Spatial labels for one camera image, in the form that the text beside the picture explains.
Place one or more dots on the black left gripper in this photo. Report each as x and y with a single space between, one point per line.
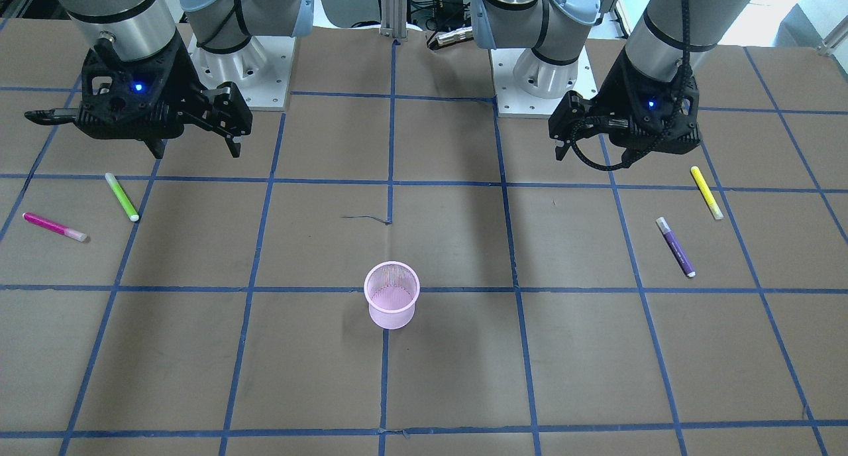
613 88

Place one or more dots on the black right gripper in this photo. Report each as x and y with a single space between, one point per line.
180 85

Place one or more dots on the pink marker pen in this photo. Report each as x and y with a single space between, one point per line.
54 227

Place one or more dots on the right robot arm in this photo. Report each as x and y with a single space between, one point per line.
141 28

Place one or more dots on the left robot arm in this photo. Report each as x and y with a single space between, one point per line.
552 34

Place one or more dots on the pink mesh cup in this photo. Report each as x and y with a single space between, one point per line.
391 290

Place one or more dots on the green marker pen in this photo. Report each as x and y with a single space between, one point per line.
122 197

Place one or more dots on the yellow marker pen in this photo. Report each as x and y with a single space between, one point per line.
706 193

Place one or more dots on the purple marker pen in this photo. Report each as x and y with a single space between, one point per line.
675 247

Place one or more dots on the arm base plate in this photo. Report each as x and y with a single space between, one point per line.
262 70
513 101

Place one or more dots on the aluminium frame post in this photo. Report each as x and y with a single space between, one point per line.
394 19

